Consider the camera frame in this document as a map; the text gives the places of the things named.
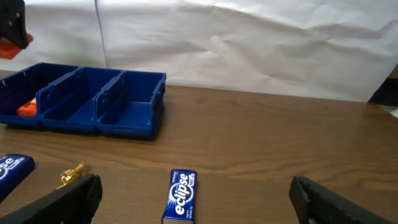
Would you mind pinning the orange candy box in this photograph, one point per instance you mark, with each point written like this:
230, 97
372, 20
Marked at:
28, 104
9, 52
26, 113

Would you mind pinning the blue candy pack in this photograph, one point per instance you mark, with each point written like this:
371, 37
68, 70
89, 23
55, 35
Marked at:
180, 196
12, 174

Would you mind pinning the blue tray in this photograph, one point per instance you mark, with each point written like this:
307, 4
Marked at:
130, 115

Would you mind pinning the gold candy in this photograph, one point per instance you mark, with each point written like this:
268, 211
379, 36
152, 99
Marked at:
71, 176

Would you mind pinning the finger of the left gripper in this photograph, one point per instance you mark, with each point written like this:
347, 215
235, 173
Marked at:
14, 25

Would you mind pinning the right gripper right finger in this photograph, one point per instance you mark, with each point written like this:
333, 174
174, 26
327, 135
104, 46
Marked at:
323, 205

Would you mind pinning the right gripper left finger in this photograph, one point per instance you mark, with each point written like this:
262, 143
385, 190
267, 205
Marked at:
62, 205

